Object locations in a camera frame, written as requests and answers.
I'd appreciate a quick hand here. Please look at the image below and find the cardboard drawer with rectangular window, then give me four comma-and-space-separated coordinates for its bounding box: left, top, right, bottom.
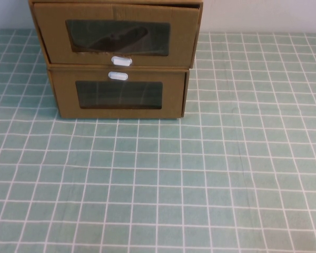
51, 69, 187, 119

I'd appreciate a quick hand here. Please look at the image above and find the cardboard drawer with curved window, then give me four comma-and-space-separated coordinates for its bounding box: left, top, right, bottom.
32, 2, 201, 67

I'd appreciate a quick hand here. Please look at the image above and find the white plastic drawer handle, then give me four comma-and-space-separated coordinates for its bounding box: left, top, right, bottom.
107, 71, 129, 81
111, 55, 133, 66

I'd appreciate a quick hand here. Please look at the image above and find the green white checked tablecloth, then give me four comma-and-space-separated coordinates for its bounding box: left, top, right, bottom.
0, 28, 316, 253

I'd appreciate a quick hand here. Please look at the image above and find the cardboard shell of windowed drawer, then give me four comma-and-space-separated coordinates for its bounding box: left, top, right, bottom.
28, 0, 202, 68

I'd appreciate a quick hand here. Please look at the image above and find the cardboard shell with rectangular window drawer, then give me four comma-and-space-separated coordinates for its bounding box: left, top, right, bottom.
47, 62, 192, 120

